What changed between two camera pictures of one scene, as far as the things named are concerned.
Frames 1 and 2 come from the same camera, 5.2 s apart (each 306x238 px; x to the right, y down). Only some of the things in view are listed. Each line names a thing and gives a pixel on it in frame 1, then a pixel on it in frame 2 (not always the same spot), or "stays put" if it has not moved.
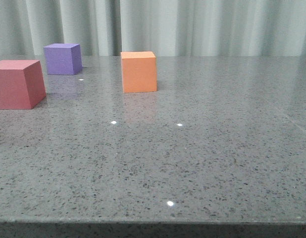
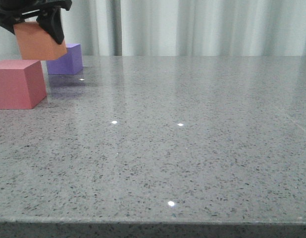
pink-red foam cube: [19, 84] stays put
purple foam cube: [63, 58] stays put
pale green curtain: [168, 28] stays put
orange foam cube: [139, 72] to [35, 43]
